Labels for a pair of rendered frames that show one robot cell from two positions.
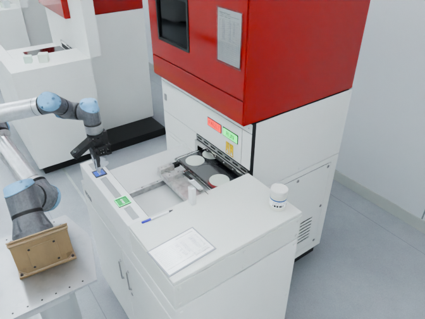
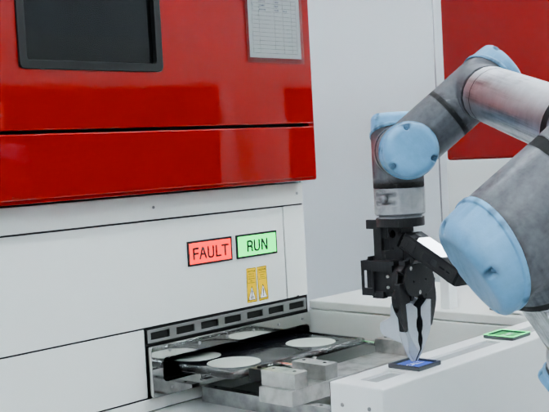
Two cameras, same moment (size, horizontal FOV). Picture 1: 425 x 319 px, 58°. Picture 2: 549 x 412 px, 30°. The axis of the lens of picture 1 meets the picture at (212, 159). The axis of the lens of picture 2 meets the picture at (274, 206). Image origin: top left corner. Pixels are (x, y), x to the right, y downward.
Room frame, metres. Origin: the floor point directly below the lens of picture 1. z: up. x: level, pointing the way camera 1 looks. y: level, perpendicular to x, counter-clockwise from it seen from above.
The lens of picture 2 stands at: (1.95, 1.97, 1.29)
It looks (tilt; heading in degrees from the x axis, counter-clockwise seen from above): 3 degrees down; 259
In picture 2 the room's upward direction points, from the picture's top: 3 degrees counter-clockwise
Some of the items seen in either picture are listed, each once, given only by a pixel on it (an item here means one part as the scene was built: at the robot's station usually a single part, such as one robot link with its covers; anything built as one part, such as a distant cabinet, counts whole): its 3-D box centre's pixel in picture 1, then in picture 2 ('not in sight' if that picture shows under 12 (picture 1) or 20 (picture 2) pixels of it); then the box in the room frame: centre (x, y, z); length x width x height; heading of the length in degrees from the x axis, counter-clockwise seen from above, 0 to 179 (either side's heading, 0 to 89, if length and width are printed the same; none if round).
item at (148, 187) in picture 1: (165, 180); (302, 409); (1.60, 0.24, 0.84); 0.50 x 0.02 x 0.03; 126
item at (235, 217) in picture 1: (217, 231); (478, 331); (1.16, -0.02, 0.89); 0.62 x 0.35 x 0.14; 126
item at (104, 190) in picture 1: (112, 199); (466, 394); (1.38, 0.46, 0.89); 0.55 x 0.09 x 0.14; 36
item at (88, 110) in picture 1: (90, 112); (397, 150); (1.49, 0.53, 1.28); 0.09 x 0.08 x 0.11; 79
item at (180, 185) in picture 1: (182, 187); (342, 376); (1.50, 0.15, 0.87); 0.36 x 0.08 x 0.03; 36
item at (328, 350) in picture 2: (194, 175); (301, 357); (1.56, 0.09, 0.90); 0.38 x 0.01 x 0.01; 36
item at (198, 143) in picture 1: (219, 163); (235, 351); (1.67, -0.04, 0.89); 0.44 x 0.02 x 0.10; 36
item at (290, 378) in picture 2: (166, 168); (284, 377); (1.62, 0.24, 0.89); 0.08 x 0.03 x 0.03; 126
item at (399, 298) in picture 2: not in sight; (404, 301); (1.50, 0.55, 1.06); 0.05 x 0.02 x 0.09; 36
